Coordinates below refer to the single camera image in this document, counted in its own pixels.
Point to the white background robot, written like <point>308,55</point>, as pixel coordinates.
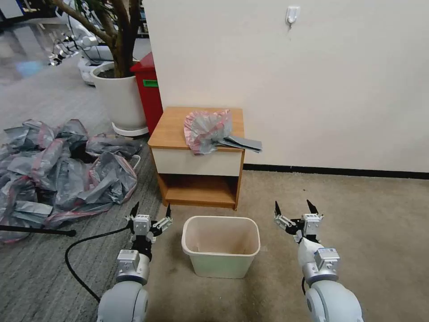
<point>92,50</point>

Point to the grey pink garbage bag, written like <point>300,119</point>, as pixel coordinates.
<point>206,129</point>

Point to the white wall hook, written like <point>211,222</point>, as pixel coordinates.
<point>292,14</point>

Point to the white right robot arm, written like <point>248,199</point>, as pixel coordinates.
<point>331,298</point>

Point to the beige plastic trash can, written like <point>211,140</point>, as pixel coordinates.
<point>221,263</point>

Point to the pile of grey garbage bags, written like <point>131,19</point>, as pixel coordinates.
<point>50,174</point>

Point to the wooden bedside table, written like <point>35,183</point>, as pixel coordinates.
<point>197,161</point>

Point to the white plant pot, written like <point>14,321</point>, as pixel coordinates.
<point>120,97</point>

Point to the white pot saucer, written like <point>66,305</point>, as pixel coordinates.
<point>130,131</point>

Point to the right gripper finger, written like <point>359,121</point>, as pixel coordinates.
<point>278,209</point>
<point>313,207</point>

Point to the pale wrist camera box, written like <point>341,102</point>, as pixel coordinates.
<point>141,224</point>
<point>310,224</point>

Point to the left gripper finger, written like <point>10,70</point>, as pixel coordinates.
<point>169,211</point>
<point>135,209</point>

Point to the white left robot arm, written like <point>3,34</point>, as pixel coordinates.
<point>125,295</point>

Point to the black rod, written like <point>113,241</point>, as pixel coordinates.
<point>37,230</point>

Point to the red bin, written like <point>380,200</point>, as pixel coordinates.
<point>149,94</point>

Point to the brown tree trunk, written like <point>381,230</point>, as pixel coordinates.
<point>120,37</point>

